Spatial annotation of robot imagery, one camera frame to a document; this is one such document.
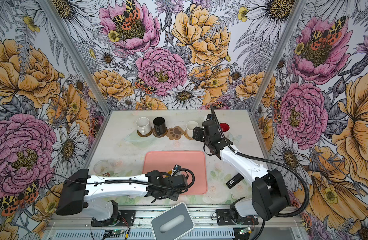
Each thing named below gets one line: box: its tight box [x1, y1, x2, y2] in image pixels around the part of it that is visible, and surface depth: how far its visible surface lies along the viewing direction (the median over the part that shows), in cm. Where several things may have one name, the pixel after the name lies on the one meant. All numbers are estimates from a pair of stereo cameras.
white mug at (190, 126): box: [185, 120, 199, 138], surface depth 102 cm
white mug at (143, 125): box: [135, 117, 151, 136], surface depth 104 cm
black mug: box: [153, 116, 167, 136], surface depth 104 cm
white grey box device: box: [151, 202, 195, 240], surface depth 71 cm
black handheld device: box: [226, 172, 245, 189], surface depth 85 cm
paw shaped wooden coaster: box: [166, 126, 185, 140], surface depth 111 cm
